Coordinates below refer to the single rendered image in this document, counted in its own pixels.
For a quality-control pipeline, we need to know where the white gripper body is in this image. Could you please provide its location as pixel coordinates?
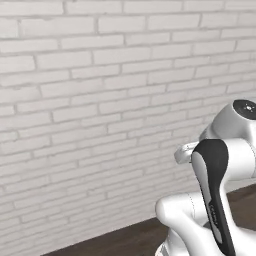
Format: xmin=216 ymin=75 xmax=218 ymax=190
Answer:
xmin=173 ymin=141 xmax=200 ymax=165

